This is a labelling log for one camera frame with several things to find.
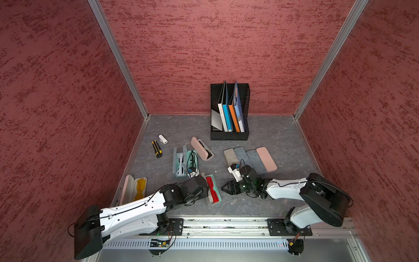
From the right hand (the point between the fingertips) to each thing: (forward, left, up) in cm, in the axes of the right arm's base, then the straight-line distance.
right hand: (225, 191), depth 85 cm
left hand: (-3, +10, +7) cm, 12 cm away
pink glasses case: (+18, -26, +1) cm, 32 cm away
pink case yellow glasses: (+2, +49, +2) cm, 49 cm away
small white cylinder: (+33, +39, +3) cm, 52 cm away
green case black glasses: (+19, +20, 0) cm, 28 cm away
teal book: (+36, -2, +24) cm, 43 cm away
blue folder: (+36, -9, +26) cm, 45 cm away
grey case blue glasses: (+16, -19, +2) cm, 25 cm away
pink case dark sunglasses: (+23, +13, +7) cm, 27 cm away
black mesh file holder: (+60, -16, +20) cm, 65 cm away
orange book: (+35, -5, +27) cm, 45 cm away
